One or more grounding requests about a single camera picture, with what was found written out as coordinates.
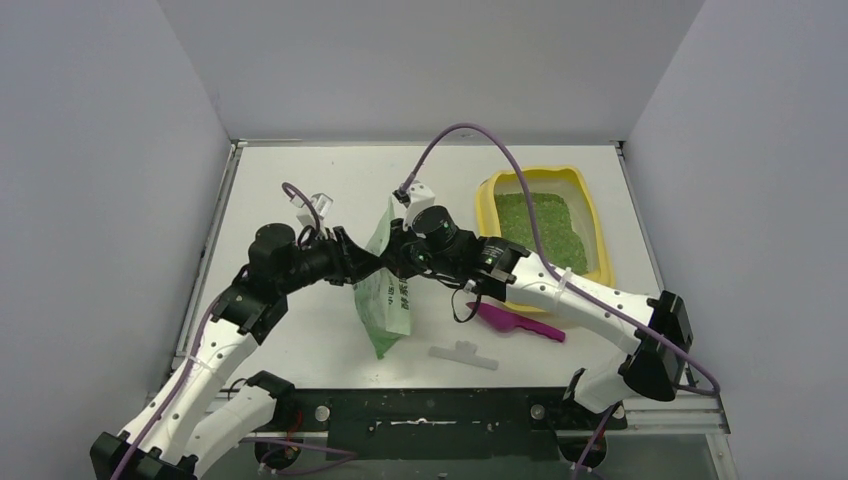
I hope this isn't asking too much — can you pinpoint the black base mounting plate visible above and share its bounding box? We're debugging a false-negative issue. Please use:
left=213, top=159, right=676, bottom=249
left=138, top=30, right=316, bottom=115
left=258, top=387, right=602, bottom=461

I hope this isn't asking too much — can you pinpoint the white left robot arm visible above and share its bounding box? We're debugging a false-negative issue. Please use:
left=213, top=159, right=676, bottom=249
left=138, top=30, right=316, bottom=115
left=90, top=223, right=383, bottom=479

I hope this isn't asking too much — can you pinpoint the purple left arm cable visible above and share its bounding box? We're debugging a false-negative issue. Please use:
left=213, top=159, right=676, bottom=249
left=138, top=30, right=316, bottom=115
left=109, top=182, right=359, bottom=480

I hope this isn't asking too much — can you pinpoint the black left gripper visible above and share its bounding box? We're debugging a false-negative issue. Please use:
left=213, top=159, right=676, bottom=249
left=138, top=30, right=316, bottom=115
left=278, top=226, right=385, bottom=295

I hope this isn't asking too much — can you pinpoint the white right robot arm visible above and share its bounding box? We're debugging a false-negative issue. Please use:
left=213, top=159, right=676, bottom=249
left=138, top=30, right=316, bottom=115
left=381, top=205, right=693, bottom=427

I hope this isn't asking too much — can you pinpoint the yellow litter box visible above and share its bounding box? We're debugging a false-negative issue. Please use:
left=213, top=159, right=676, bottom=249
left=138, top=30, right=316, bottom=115
left=475, top=166, right=615, bottom=287

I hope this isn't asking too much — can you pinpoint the white bag sealing clip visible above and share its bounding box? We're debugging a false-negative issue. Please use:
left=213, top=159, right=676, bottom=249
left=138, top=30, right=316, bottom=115
left=428, top=341, right=499, bottom=371

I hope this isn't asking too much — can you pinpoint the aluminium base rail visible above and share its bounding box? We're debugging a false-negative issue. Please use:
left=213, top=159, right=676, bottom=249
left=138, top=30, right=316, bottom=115
left=122, top=390, right=730, bottom=480

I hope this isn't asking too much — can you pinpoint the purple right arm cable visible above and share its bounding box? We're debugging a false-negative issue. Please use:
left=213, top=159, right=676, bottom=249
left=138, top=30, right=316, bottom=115
left=394, top=122, right=722, bottom=480

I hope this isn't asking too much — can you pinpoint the green litter in box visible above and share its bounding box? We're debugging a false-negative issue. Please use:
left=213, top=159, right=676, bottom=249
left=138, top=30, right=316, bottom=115
left=494, top=193, right=589, bottom=274

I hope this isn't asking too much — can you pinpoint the magenta plastic scoop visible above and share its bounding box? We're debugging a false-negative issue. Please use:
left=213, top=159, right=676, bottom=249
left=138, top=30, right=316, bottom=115
left=474, top=303, right=567, bottom=343

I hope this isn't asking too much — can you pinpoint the green cat litter bag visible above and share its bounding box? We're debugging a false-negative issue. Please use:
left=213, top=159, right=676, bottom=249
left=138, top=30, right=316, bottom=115
left=352, top=193, right=413, bottom=361

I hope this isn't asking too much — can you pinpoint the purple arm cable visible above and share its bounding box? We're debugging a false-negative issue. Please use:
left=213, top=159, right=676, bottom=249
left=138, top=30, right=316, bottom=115
left=109, top=182, right=359, bottom=480
left=394, top=122, right=722, bottom=480

